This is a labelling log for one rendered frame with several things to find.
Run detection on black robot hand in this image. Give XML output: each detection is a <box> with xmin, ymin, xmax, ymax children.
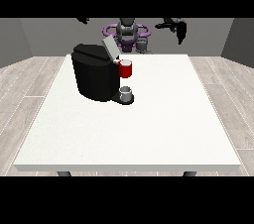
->
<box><xmin>154</xmin><ymin>18</ymin><xmax>188</xmax><ymax>46</ymax></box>
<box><xmin>75</xmin><ymin>18</ymin><xmax>90</xmax><ymax>26</ymax></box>

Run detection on pale grey machine lid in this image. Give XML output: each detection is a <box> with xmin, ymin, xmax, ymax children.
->
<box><xmin>101</xmin><ymin>35</ymin><xmax>121</xmax><ymax>60</ymax></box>

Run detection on small grey coffee pod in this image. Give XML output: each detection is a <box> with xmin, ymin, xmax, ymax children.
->
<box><xmin>136</xmin><ymin>38</ymin><xmax>149</xmax><ymax>54</ymax></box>

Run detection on black coffee machine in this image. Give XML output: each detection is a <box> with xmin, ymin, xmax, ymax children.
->
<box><xmin>70</xmin><ymin>43</ymin><xmax>135</xmax><ymax>105</ymax></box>

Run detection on red pod holder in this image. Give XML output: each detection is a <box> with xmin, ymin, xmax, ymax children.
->
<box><xmin>117</xmin><ymin>58</ymin><xmax>134</xmax><ymax>79</ymax></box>

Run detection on grey robot trunk purple rings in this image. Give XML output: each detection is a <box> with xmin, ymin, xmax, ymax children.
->
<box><xmin>102</xmin><ymin>18</ymin><xmax>153</xmax><ymax>54</ymax></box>

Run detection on small grey cup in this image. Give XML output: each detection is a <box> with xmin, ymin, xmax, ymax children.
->
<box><xmin>118</xmin><ymin>85</ymin><xmax>134</xmax><ymax>103</ymax></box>

